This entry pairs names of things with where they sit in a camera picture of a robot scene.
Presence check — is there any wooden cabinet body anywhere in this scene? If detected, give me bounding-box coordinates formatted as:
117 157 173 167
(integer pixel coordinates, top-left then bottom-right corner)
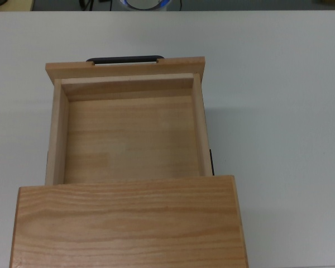
8 175 250 268

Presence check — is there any wooden drawer with black handle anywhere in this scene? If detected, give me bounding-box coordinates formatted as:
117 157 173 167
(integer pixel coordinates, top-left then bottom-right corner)
45 55 215 185

